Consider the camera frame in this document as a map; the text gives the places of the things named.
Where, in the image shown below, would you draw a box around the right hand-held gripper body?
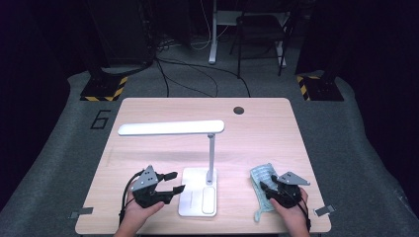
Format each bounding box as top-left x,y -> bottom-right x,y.
264,171 -> 311,209

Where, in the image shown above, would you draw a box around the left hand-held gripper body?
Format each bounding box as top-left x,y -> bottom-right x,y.
129,164 -> 173,209

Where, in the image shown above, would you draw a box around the light blue cloth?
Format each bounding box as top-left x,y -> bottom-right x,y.
249,162 -> 282,223

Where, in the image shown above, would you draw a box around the white desk lamp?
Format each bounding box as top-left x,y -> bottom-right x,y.
117,118 -> 226,218

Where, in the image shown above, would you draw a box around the person's left hand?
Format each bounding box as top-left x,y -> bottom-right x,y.
124,191 -> 166,233

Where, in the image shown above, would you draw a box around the person's right hand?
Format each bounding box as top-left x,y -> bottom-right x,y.
268,187 -> 309,233

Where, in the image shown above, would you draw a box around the grey tape strip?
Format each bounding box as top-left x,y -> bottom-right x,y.
313,203 -> 337,218
68,206 -> 95,220

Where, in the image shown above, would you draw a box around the black stand with striped base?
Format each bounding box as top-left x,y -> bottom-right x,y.
295,74 -> 345,103
79,62 -> 128,103

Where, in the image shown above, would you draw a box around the black chair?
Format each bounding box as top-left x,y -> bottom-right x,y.
228,0 -> 294,79

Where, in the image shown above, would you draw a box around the black cabinet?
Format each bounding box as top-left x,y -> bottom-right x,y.
86,0 -> 156,67

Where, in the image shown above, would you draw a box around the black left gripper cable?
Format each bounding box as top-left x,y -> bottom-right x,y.
118,169 -> 146,225

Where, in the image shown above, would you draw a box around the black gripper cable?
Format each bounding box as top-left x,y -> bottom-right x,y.
118,169 -> 146,225
295,197 -> 312,232

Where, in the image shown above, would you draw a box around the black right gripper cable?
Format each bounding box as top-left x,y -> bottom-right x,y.
295,197 -> 312,232

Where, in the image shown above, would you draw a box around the black floor cables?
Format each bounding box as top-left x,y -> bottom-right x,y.
153,56 -> 252,99

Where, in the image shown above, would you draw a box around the white floor cable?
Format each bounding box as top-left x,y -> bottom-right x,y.
190,0 -> 232,51

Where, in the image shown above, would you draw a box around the white desk frame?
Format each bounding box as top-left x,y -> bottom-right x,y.
208,0 -> 291,69

